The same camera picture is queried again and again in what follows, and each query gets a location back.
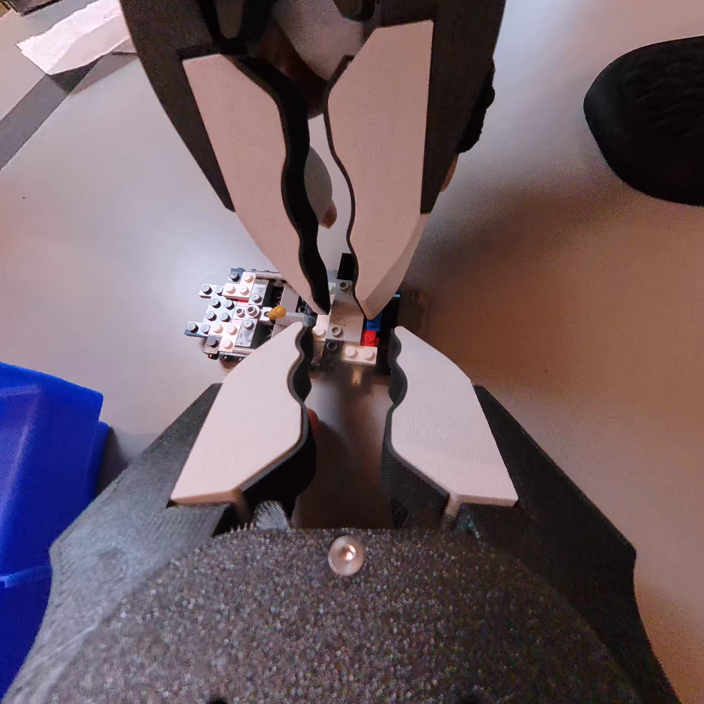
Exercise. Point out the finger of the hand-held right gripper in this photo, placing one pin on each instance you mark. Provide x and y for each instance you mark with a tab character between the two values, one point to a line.
385	132
242	132

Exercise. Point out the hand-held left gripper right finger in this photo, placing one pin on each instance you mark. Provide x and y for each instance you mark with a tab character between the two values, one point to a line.
446	435

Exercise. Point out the white paper sheets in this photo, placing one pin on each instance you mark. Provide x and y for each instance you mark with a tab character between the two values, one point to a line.
77	39

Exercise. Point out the lego car model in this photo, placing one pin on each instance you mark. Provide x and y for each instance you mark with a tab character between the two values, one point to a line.
237	308

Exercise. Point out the blue plastic bin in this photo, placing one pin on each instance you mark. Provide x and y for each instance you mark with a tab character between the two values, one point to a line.
44	473

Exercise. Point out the black rough rounded object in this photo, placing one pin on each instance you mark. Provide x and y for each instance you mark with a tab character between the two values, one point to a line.
649	121

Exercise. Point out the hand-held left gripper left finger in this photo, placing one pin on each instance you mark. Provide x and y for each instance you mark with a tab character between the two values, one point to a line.
248	435

